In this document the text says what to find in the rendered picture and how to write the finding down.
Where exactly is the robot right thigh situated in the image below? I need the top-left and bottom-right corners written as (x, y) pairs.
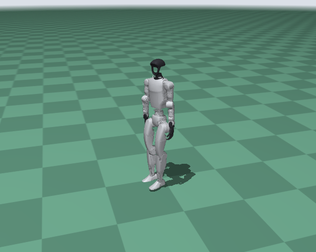
top-left (144, 118), bottom-right (156, 155)

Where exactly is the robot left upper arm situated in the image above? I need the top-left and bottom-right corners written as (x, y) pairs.
top-left (163, 80), bottom-right (174, 108)

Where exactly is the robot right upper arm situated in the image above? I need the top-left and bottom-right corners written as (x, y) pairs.
top-left (141, 78), bottom-right (150, 103)

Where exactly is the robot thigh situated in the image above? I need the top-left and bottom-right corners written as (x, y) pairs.
top-left (155, 121), bottom-right (170, 159)
top-left (144, 118), bottom-right (156, 155)

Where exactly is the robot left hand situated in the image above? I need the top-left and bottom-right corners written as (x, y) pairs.
top-left (167, 122), bottom-right (175, 140)

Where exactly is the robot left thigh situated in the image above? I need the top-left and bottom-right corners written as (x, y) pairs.
top-left (155, 121), bottom-right (170, 159)

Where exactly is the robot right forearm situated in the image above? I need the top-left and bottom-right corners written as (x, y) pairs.
top-left (142, 101), bottom-right (149, 117)

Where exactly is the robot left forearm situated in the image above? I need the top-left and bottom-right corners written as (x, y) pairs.
top-left (168, 102), bottom-right (175, 125)

